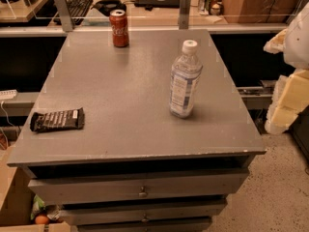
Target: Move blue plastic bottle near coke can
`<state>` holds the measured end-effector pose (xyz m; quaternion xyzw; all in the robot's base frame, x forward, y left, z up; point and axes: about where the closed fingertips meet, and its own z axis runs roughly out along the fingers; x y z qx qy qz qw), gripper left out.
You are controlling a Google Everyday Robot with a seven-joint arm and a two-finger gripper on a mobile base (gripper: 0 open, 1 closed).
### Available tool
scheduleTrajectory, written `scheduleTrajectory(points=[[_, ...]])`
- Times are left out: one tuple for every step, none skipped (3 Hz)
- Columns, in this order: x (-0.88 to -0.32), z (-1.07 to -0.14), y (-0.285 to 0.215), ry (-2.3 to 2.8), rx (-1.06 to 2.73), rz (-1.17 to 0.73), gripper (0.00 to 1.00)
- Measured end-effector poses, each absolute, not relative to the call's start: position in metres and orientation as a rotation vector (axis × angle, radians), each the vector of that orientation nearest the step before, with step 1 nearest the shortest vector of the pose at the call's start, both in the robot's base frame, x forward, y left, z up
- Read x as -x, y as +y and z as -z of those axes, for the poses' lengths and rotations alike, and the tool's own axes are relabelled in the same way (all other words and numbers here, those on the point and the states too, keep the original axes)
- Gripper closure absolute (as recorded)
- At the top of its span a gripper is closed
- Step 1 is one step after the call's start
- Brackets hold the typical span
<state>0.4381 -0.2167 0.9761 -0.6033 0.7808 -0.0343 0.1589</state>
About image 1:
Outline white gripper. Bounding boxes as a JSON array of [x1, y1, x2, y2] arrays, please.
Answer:
[[264, 29, 309, 134]]

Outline grey drawer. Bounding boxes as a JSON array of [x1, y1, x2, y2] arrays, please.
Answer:
[[78, 217, 211, 232], [60, 199, 227, 225], [29, 168, 249, 205]]

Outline clear plastic water bottle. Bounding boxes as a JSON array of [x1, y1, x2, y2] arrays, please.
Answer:
[[169, 40, 203, 118]]

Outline grey drawer cabinet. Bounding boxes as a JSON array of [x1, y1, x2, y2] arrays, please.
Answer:
[[7, 29, 267, 232]]

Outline middle grey drawer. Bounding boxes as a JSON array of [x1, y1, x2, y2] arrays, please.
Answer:
[[60, 199, 227, 225]]

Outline red coke can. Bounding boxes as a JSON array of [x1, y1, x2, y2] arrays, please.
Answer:
[[109, 10, 129, 47]]

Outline cardboard box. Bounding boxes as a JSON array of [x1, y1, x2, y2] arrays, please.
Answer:
[[0, 146, 70, 232]]

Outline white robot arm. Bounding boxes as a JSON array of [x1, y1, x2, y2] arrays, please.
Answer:
[[264, 3, 309, 134]]

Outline left metal bracket post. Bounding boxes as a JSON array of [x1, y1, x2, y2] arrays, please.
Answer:
[[54, 0, 74, 32]]

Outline black keyboard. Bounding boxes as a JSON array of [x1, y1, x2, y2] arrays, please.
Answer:
[[67, 0, 94, 25]]

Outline black headphones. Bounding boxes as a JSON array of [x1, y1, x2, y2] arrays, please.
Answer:
[[93, 0, 126, 16]]

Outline bottom grey drawer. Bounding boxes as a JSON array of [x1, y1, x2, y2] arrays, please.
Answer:
[[78, 217, 211, 232]]

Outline orange fruit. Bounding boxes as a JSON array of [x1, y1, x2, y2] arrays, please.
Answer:
[[35, 214, 50, 225]]

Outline right metal bracket post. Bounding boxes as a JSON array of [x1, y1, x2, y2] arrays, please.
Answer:
[[179, 0, 191, 29]]

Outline black snack bar wrapper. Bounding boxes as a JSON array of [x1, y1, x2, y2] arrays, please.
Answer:
[[30, 108, 85, 133]]

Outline metal bracket post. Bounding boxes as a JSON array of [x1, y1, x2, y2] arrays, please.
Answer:
[[54, 0, 74, 32], [179, 0, 191, 29]]

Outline top grey drawer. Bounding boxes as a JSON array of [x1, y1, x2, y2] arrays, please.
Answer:
[[29, 168, 249, 205]]

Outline white power strip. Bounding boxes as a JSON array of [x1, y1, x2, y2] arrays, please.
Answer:
[[0, 90, 17, 101]]

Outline black laptop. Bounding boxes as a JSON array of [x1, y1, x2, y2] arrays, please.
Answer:
[[134, 0, 180, 8]]

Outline green snack bag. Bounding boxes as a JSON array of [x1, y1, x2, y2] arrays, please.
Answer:
[[30, 195, 45, 219]]

